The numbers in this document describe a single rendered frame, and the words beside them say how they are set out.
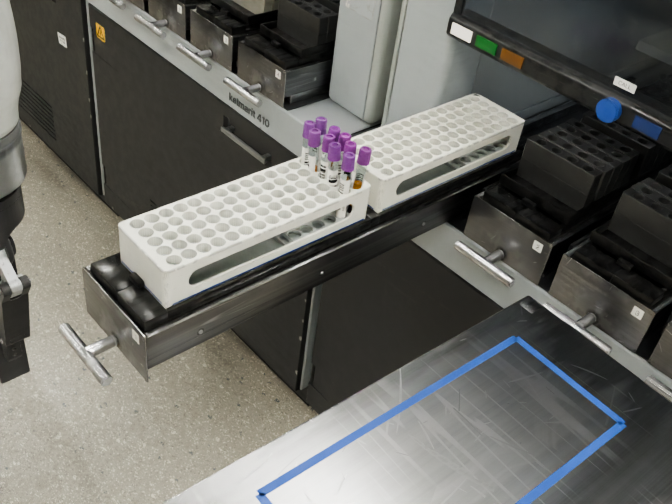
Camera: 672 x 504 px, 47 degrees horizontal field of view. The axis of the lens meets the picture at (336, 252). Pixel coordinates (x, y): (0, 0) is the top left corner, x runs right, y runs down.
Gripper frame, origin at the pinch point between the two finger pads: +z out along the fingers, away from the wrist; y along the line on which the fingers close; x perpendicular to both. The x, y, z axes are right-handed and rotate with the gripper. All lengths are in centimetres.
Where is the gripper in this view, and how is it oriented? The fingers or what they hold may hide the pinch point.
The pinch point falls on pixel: (7, 349)
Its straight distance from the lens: 84.9
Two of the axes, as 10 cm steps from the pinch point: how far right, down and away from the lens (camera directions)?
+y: -6.6, -5.3, 5.3
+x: -7.4, 3.5, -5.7
